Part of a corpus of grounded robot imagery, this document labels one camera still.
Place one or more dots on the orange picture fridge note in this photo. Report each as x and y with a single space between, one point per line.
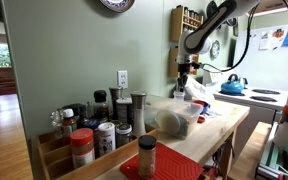
278 36

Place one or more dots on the round white plastic disc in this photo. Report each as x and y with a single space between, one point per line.
168 122

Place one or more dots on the white spice shaker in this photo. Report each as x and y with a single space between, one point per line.
106 138

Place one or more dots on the white electric stove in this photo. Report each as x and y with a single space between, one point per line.
247 115

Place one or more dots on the small blue wall plate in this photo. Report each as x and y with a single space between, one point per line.
215 49

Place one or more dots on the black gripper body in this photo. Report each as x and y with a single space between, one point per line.
183 76

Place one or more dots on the red square plastic lid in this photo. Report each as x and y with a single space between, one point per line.
201 119

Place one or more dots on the hanging black pan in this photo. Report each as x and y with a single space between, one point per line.
211 8

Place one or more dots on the blue lidded jar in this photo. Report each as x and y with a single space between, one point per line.
90 124

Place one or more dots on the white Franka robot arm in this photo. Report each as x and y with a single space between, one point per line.
197 43

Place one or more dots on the steel and white grinder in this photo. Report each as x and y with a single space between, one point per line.
138 113

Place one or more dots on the red silicone mat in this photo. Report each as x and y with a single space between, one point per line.
174 165

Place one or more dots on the white paper fridge note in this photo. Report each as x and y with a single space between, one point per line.
264 40

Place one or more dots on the white crumpled cloth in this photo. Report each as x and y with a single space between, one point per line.
197 89

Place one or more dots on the white wall power outlet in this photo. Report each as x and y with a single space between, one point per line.
122 79

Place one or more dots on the small clear bottle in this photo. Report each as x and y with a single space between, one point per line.
89 110

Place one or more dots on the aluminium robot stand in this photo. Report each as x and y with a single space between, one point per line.
267 160

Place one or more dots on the black capped dark bottle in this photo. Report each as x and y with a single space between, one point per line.
100 103

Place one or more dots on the wooden overhead cabinet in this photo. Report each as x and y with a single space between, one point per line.
277 4

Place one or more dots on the wooden butcher block table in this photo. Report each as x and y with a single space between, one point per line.
214 130

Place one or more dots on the white capped red bottle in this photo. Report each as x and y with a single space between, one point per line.
69 121

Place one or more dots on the patterned decorative wall plate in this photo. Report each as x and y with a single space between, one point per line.
117 4

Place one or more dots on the dark steel pepper grinder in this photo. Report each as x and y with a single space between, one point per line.
114 96

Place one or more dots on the wooden spice tray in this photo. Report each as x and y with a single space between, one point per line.
94 166

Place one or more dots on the white refrigerator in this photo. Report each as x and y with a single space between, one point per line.
267 70

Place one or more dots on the orange bowl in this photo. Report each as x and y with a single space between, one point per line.
198 103

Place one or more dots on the white labelled spice tin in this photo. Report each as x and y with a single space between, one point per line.
123 110

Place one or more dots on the dark jar silver lid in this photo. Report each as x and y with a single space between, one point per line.
124 135

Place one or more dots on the black stove burner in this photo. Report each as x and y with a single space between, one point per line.
265 91
224 93
263 98

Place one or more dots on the spice jar red lid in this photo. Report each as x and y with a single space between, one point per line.
82 146

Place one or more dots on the black lidded jar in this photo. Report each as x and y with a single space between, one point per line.
77 111

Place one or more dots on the clear glass jar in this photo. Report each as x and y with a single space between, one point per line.
56 123

